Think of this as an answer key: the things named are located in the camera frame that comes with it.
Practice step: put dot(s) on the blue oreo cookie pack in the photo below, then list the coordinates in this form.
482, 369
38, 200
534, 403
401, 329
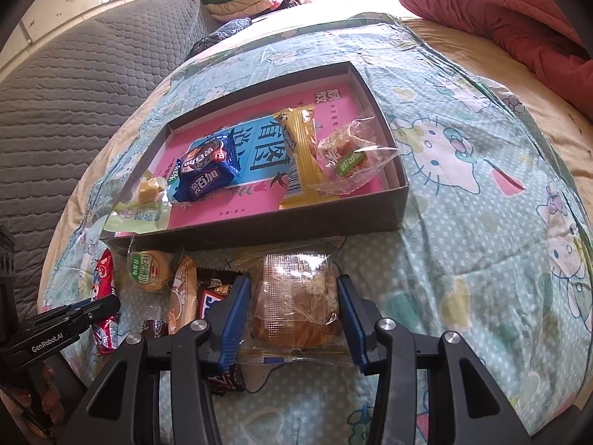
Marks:
213, 164

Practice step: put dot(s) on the small beige snack pack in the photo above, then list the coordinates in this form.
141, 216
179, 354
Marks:
183, 296

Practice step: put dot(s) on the clear pack brown bread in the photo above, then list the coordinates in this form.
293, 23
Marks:
293, 313

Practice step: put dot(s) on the beige bed sheet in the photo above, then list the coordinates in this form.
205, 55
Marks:
509, 69

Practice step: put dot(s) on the brown snickers bar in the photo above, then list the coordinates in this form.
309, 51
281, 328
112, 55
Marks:
214, 285

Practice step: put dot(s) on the red quilted comforter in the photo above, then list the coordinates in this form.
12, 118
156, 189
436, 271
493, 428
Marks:
535, 33

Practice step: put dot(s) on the clear pack red pastry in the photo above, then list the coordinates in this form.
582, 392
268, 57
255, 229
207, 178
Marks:
350, 157

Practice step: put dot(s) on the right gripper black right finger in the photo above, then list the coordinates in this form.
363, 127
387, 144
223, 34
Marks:
465, 404

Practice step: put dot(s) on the hello kitty patterned blanket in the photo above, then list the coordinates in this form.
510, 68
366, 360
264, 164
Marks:
440, 194

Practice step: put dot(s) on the round cake green label pack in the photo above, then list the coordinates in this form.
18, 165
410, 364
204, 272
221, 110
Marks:
151, 270

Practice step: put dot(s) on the dark cardboard box tray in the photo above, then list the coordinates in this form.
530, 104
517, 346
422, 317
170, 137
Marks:
376, 207

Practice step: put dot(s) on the dark blue patterned cloth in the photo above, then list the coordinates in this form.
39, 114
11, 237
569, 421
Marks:
225, 31

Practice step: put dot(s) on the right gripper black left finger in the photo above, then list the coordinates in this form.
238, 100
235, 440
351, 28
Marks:
122, 406

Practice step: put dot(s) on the yellow wafer bar pack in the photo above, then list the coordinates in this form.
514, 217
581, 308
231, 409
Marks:
300, 144

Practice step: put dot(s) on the green yellow cake snack pack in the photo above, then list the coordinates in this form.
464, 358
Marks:
147, 210

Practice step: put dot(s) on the grey quilted headboard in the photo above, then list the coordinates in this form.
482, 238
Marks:
62, 105

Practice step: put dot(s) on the small dark chocolate candy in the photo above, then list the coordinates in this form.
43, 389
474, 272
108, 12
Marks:
154, 328

